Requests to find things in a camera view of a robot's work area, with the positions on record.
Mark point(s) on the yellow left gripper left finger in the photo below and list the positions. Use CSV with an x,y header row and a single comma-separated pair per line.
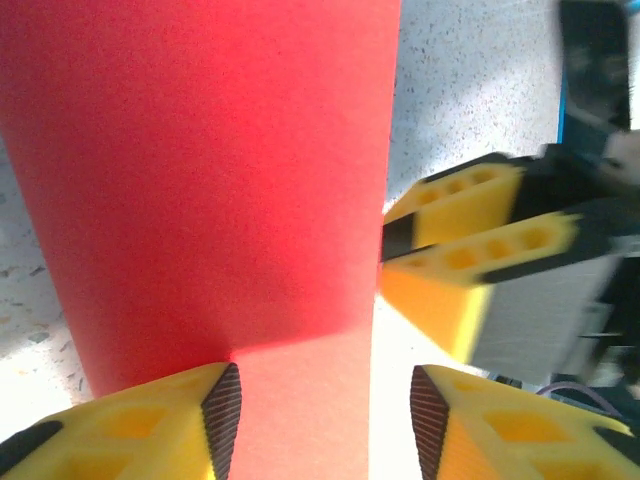
x,y
125,430

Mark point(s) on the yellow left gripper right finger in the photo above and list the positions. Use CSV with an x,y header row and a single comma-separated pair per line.
x,y
500,430

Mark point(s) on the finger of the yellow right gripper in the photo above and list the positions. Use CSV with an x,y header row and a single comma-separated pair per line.
x,y
450,210
450,295

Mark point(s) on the red cloth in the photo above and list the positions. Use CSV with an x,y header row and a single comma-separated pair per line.
x,y
200,200

